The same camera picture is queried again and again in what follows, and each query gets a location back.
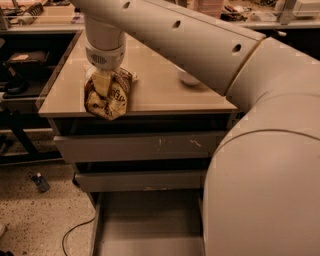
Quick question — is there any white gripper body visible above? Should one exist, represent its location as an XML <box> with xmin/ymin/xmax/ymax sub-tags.
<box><xmin>86</xmin><ymin>42</ymin><xmax>125</xmax><ymax>71</ymax></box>

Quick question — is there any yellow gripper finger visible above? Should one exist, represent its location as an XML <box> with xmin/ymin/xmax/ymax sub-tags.
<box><xmin>92</xmin><ymin>69</ymin><xmax>112</xmax><ymax>97</ymax></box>

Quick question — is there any brown chip bag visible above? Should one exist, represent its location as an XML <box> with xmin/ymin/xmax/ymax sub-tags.
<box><xmin>84</xmin><ymin>66</ymin><xmax>138</xmax><ymax>121</ymax></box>

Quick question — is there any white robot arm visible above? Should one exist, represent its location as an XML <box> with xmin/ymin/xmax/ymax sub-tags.
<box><xmin>71</xmin><ymin>0</ymin><xmax>320</xmax><ymax>256</ymax></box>

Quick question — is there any grey drawer cabinet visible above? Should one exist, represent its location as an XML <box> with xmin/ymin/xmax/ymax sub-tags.
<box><xmin>37</xmin><ymin>29</ymin><xmax>239</xmax><ymax>256</ymax></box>

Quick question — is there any middle drawer front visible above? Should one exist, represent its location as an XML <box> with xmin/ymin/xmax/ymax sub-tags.
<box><xmin>75</xmin><ymin>169</ymin><xmax>207</xmax><ymax>192</ymax></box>

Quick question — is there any top drawer front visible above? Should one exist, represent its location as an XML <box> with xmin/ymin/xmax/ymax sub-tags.
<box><xmin>54</xmin><ymin>131</ymin><xmax>225</xmax><ymax>163</ymax></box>

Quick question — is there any open bottom drawer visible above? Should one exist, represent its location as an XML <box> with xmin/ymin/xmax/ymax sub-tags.
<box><xmin>89</xmin><ymin>190</ymin><xmax>205</xmax><ymax>256</ymax></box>

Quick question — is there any white ceramic bowl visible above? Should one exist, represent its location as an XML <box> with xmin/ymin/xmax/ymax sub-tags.
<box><xmin>176</xmin><ymin>66</ymin><xmax>200</xmax><ymax>86</ymax></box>

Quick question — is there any black desk lamp base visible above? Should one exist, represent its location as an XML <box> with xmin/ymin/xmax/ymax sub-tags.
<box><xmin>1</xmin><ymin>62</ymin><xmax>28</xmax><ymax>95</ymax></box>

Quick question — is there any small black floor device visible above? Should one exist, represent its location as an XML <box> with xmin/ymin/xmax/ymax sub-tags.
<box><xmin>31</xmin><ymin>173</ymin><xmax>50</xmax><ymax>192</ymax></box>

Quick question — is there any black floor cable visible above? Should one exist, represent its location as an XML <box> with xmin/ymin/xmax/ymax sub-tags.
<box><xmin>61</xmin><ymin>217</ymin><xmax>96</xmax><ymax>256</ymax></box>

